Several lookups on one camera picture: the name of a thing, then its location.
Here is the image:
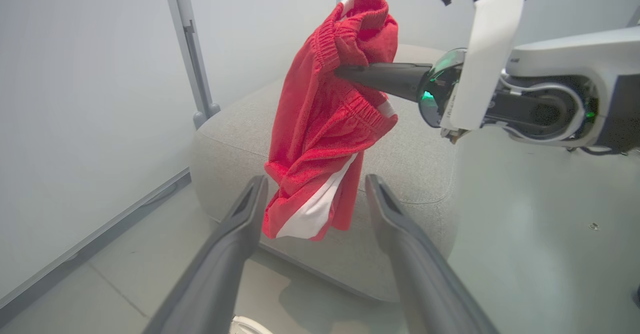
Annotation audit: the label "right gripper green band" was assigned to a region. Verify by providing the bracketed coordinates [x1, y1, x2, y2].
[333, 48, 599, 147]

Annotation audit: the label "white rounded object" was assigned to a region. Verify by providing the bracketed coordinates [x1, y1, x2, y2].
[229, 316, 274, 334]

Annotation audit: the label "white flat plate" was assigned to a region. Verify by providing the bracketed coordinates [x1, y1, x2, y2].
[440, 0, 530, 131]

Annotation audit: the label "grey partition post with foot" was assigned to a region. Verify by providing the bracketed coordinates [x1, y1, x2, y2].
[161, 0, 221, 130]

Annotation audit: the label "red shorts with white stripe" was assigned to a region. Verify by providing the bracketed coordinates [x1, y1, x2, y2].
[262, 0, 400, 241]

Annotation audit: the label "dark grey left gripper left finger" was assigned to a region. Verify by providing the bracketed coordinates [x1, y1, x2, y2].
[142, 175, 270, 334]

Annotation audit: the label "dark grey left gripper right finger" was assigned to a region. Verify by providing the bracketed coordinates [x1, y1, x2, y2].
[364, 174, 498, 334]

